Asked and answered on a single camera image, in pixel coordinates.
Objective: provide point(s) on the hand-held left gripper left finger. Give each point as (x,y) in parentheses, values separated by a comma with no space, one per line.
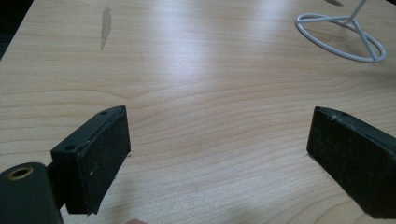
(99,155)

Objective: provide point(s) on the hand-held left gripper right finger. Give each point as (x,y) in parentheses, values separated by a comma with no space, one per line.
(351,158)

